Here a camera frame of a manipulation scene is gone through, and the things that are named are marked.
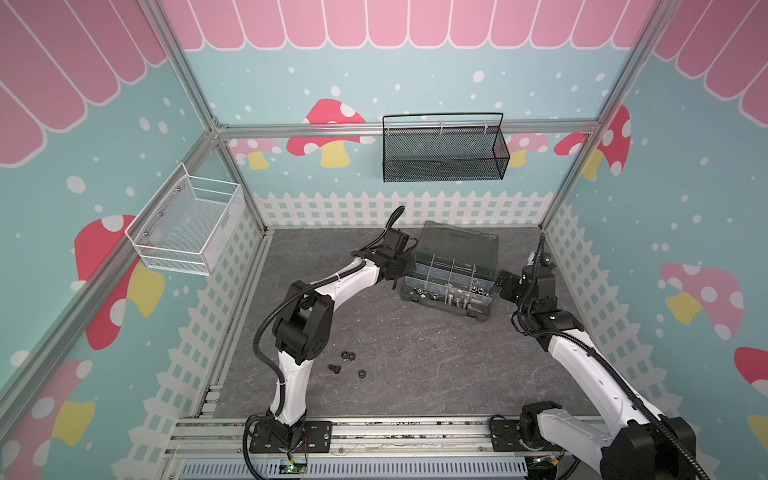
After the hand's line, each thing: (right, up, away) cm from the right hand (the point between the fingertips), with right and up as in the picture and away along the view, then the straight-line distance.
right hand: (511, 276), depth 83 cm
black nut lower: (-42, -28, +2) cm, 50 cm away
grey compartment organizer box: (-11, 0, +23) cm, 25 cm away
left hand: (-27, +2, +13) cm, 30 cm away
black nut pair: (-47, -24, +5) cm, 53 cm away
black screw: (-50, -27, +2) cm, 56 cm away
